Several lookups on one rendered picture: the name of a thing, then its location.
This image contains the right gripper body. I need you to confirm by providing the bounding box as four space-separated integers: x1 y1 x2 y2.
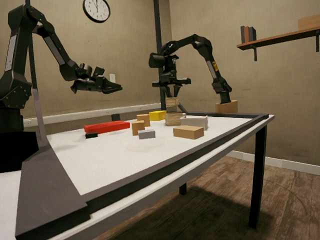
86 75 108 95

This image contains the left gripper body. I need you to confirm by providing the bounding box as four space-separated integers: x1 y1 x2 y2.
152 67 191 87

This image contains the yellow block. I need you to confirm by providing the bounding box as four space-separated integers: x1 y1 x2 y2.
149 110 167 121

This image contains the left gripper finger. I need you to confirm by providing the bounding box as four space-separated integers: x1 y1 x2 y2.
173 85 182 97
160 86 170 98

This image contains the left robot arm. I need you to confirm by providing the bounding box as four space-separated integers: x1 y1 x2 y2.
148 34 232 104

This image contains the red flat rectangular block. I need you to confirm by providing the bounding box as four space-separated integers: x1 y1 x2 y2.
84 120 131 134

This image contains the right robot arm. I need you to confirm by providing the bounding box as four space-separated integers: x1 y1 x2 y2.
0 3 105 134

